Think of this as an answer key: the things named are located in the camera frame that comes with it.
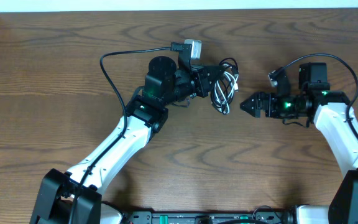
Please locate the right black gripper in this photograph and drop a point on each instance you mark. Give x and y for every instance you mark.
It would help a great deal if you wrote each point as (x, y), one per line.
(258, 97)

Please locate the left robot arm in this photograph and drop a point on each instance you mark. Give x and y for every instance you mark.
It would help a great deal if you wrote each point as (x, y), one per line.
(75, 196)

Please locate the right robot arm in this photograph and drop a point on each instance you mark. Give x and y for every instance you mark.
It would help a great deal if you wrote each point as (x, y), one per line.
(332, 114)

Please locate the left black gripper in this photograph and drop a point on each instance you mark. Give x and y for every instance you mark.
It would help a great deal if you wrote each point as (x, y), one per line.
(201, 74)

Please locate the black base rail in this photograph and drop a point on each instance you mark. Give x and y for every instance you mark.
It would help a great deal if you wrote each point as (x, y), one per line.
(263, 214)

